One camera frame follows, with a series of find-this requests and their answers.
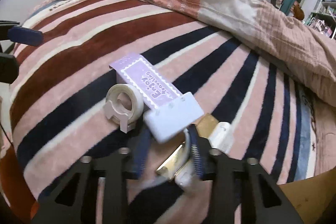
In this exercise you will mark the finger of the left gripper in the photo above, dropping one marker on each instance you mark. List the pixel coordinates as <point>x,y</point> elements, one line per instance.
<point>22,35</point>

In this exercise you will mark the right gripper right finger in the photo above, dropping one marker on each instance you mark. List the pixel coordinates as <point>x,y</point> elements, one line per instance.
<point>245,184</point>

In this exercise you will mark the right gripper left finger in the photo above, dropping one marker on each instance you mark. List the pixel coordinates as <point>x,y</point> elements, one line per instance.
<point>74,200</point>

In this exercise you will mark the white rectangular power bank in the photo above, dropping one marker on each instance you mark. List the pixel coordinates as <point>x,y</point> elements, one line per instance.
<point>188,165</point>

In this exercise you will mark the light blue card case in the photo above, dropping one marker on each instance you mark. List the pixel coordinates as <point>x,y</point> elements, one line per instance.
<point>173,117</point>

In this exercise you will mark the white tape dispenser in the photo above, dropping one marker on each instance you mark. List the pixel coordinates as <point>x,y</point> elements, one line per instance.
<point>124,106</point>

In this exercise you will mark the purple rectangular box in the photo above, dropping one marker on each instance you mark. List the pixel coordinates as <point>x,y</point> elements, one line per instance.
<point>137,71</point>

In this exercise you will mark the striped plush blanket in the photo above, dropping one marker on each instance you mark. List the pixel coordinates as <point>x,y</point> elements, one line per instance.
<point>57,102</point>

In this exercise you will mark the brown cardboard box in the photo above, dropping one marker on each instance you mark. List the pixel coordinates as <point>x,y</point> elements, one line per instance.
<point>313,198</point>

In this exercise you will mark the pink grey patchwork duvet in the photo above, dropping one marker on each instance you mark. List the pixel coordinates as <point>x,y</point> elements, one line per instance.
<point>309,55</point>

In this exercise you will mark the dark tall bookshelf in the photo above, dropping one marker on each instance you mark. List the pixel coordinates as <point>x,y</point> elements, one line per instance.
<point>322,18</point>

